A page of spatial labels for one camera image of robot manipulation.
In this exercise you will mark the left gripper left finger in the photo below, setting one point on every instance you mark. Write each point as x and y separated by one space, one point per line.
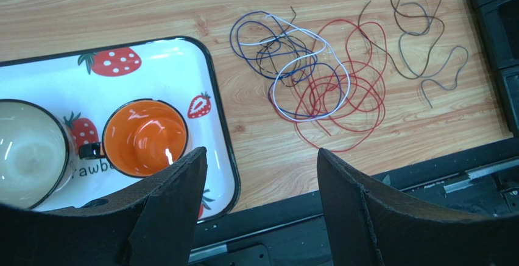
151 222

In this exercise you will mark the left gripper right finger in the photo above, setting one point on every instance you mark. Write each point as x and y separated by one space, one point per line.
371 223

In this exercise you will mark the orange enamel mug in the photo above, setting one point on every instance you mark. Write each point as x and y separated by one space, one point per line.
141 138

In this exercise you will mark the cream enamel bowl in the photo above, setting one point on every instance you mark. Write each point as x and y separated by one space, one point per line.
38 154

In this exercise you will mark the strawberry print white tray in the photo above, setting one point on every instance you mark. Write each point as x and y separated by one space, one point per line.
84 88

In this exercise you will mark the black compartment organizer bin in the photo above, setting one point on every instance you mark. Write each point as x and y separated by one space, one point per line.
498 28

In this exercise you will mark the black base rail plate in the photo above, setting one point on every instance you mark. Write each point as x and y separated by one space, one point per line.
459 209

